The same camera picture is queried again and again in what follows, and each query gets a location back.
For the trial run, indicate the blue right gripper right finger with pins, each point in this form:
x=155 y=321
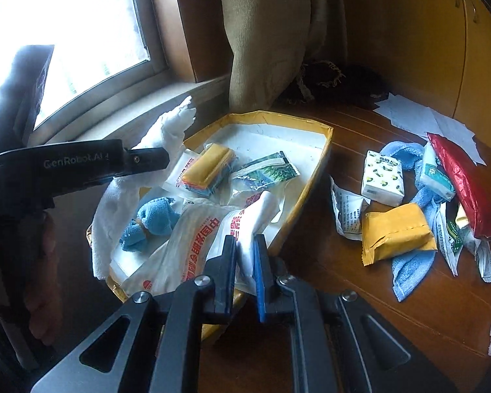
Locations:
x=269 y=295

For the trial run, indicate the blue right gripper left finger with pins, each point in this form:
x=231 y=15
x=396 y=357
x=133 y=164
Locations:
x=221 y=270

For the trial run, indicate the white red-text packet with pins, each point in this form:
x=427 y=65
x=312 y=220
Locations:
x=243 y=225

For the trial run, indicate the white printed packet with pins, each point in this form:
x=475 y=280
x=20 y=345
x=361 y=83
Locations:
x=348 y=209

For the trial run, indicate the yellow tissue pack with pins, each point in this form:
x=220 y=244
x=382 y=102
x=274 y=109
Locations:
x=395 y=232

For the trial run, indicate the blue towel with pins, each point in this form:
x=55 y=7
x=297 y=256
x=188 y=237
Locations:
x=409 y=269

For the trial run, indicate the white lemon print tissue pack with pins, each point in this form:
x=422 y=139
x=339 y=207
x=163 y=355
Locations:
x=383 y=179

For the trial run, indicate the green white packet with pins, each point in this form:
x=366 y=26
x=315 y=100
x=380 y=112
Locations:
x=454 y=234

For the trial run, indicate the teal white tissue pack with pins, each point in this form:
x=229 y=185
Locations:
x=433 y=176

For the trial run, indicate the red foil snack bag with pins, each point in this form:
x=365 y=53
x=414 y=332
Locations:
x=472 y=183

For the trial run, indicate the large white red-text bag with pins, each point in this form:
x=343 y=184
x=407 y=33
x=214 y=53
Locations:
x=168 y=261

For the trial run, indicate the blue rolled cloth in box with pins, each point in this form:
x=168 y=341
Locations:
x=155 y=218

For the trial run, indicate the small yellow pack in box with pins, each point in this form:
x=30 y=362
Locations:
x=209 y=170

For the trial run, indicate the green white sachet in box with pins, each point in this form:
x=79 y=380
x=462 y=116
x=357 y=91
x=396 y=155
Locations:
x=263 y=173

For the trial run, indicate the yellow cardboard box tray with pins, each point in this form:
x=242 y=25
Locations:
x=251 y=136

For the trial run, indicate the white paper sheets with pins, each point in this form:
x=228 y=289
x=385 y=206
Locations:
x=420 y=120

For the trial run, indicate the olive curtain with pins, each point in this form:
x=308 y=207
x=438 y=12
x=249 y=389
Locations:
x=269 y=40

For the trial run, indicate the yellow wooden cabinet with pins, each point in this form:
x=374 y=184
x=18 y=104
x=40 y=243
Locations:
x=434 y=52

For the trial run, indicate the window frame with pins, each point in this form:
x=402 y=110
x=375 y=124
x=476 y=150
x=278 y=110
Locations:
x=108 y=54

